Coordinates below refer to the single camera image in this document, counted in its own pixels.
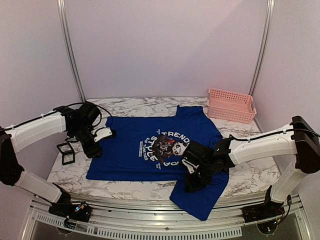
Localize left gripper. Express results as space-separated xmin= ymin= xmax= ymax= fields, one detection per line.
xmin=70 ymin=124 xmax=103 ymax=159

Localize blue printed t-shirt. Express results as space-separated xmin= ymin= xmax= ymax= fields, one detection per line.
xmin=86 ymin=106 xmax=229 ymax=221

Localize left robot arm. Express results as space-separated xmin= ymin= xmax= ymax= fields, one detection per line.
xmin=0 ymin=101 xmax=116 ymax=217

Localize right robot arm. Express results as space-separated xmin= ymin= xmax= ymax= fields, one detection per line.
xmin=180 ymin=116 xmax=320 ymax=218

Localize near black display box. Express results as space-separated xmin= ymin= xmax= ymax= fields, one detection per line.
xmin=56 ymin=142 xmax=76 ymax=166

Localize pink plastic basket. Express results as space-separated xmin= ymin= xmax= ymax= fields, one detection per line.
xmin=207 ymin=88 xmax=257 ymax=124

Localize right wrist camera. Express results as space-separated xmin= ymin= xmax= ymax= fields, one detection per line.
xmin=181 ymin=158 xmax=199 ymax=174

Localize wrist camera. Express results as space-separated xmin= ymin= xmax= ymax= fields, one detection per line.
xmin=91 ymin=126 xmax=116 ymax=143
xmin=181 ymin=158 xmax=199 ymax=174

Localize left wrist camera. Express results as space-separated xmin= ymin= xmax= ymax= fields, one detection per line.
xmin=91 ymin=126 xmax=116 ymax=143

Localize aluminium front rail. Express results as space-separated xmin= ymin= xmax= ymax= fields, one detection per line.
xmin=22 ymin=193 xmax=312 ymax=240

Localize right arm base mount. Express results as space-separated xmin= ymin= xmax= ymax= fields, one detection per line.
xmin=241 ymin=195 xmax=292 ymax=226

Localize left aluminium frame post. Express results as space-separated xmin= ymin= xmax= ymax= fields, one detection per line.
xmin=56 ymin=0 xmax=87 ymax=102

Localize aluminium frame post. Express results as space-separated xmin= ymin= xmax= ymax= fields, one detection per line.
xmin=248 ymin=0 xmax=276 ymax=98
xmin=56 ymin=0 xmax=87 ymax=102

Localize right aluminium frame post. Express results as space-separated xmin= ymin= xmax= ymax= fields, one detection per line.
xmin=248 ymin=0 xmax=276 ymax=98

